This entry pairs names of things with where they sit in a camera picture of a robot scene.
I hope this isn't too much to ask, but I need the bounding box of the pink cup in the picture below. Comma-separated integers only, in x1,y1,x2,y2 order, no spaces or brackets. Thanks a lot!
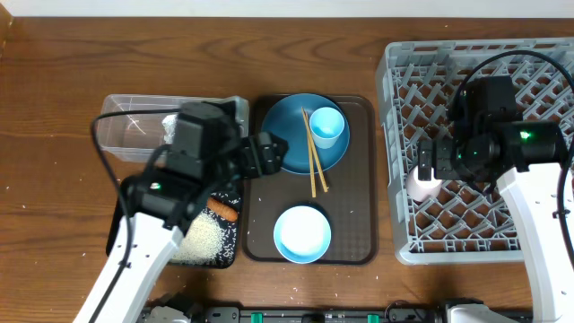
405,166,443,202

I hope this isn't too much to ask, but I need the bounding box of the orange carrot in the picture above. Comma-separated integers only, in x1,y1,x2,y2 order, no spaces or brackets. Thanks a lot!
206,197,239,223

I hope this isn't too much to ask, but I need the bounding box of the light blue cup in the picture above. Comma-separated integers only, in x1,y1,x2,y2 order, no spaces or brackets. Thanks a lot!
309,107,345,149

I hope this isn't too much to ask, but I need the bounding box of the light blue bowl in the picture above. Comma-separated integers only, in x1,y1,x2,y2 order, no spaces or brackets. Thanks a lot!
273,205,332,264

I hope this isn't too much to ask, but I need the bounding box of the white napkin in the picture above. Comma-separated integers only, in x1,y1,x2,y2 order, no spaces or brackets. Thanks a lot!
161,114,178,144

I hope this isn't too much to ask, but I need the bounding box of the white rice pile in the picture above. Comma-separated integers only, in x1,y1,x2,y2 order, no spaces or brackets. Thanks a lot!
170,191,242,268

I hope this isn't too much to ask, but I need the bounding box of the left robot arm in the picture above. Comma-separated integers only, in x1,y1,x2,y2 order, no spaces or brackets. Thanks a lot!
75,101,289,322

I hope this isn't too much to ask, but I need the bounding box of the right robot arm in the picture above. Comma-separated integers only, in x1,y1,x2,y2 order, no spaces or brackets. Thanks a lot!
415,76,573,322

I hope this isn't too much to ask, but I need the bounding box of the grey dishwasher rack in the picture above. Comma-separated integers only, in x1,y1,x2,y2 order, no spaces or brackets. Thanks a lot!
376,38,573,265

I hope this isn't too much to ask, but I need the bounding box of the black waste tray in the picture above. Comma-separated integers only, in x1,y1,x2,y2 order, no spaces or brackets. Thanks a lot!
102,174,238,276

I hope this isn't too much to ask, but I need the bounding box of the dark blue plate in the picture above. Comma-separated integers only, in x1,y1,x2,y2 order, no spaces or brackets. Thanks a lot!
261,93,351,175

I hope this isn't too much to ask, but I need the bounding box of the left wooden chopstick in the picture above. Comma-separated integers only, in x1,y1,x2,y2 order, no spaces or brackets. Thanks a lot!
301,107,317,198

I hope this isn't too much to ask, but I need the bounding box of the wooden chopstick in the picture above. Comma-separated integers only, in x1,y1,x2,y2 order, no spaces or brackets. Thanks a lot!
306,112,328,193
301,107,317,198

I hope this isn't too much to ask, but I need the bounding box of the right wooden chopstick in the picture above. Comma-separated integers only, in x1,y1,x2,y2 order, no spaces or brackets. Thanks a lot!
306,112,328,193

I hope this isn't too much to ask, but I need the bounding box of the brown serving tray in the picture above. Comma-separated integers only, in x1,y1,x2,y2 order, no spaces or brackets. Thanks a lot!
242,94,378,265

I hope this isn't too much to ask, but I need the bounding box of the clear plastic bin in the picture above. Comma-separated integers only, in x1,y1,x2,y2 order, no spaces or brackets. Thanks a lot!
94,93,250,163

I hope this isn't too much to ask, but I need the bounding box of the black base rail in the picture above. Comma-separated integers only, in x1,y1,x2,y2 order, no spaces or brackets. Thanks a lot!
138,293,535,323

